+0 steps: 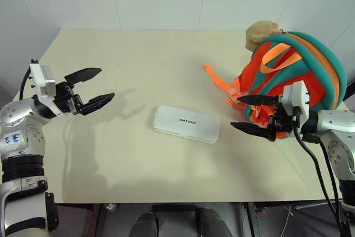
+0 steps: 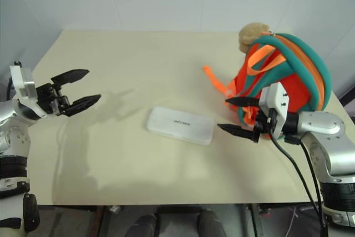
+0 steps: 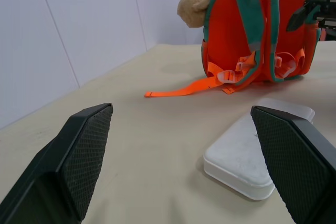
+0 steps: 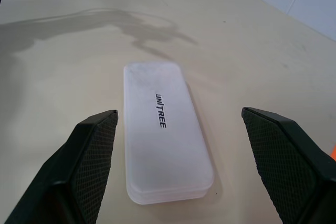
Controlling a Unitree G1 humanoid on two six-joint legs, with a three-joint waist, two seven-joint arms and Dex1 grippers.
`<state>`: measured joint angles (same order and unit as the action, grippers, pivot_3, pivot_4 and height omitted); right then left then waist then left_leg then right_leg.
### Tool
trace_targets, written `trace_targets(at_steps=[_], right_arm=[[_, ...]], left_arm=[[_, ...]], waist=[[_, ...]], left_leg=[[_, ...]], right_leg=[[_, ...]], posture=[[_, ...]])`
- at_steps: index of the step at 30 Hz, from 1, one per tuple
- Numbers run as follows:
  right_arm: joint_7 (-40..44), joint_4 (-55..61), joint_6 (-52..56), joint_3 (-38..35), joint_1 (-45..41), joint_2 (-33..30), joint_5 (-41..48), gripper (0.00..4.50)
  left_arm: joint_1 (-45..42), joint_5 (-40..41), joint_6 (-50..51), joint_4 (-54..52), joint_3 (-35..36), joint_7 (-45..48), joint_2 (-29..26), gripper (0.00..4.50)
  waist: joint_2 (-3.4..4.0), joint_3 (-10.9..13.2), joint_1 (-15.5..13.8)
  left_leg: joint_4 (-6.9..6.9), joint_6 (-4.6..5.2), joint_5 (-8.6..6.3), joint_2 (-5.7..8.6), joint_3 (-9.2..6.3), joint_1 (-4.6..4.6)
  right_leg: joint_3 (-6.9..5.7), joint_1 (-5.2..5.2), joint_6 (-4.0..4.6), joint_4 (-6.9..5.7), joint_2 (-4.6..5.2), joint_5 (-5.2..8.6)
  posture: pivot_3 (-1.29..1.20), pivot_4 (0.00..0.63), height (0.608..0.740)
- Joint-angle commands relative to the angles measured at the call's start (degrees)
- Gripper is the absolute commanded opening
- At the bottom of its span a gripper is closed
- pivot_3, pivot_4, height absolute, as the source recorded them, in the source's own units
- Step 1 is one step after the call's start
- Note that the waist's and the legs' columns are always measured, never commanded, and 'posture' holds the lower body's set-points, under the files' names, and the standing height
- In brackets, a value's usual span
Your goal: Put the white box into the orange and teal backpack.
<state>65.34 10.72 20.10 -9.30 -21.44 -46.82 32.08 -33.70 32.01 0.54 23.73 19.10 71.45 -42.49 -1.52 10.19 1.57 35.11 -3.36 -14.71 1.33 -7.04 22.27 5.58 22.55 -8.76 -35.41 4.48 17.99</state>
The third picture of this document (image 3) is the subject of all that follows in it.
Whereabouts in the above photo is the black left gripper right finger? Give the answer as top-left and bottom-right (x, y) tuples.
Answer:
(250, 105), (336, 224)

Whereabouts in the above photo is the beige plush bear charm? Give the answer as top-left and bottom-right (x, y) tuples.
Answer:
(176, 0), (212, 28)

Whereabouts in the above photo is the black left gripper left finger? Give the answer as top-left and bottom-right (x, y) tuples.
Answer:
(0, 103), (114, 224)

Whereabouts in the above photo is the orange and green backpack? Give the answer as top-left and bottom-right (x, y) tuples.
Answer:
(144, 0), (322, 99)

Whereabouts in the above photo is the white zippered pouch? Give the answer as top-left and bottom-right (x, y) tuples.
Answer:
(203, 97), (316, 201)

